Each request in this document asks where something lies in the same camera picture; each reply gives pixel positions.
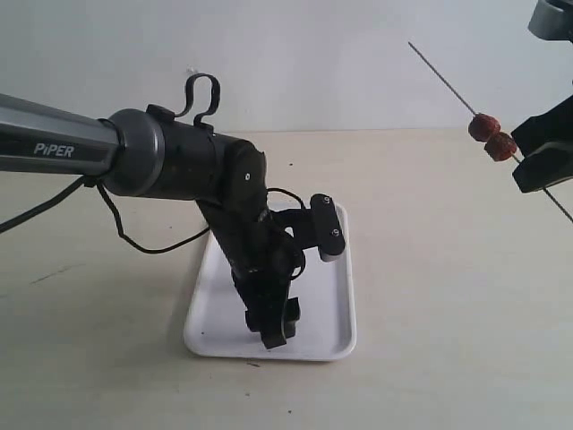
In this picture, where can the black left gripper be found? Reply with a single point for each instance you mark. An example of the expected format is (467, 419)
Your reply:
(265, 250)

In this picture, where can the white rectangular plastic tray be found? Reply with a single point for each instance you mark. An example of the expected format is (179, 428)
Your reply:
(215, 324)

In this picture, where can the thin metal skewer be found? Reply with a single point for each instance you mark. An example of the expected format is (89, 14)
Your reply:
(452, 89)

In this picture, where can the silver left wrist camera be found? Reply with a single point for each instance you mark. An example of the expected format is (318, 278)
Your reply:
(330, 239)

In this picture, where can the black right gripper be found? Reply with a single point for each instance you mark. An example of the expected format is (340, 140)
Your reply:
(545, 142)

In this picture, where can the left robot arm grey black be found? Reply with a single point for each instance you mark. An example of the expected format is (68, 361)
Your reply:
(144, 154)

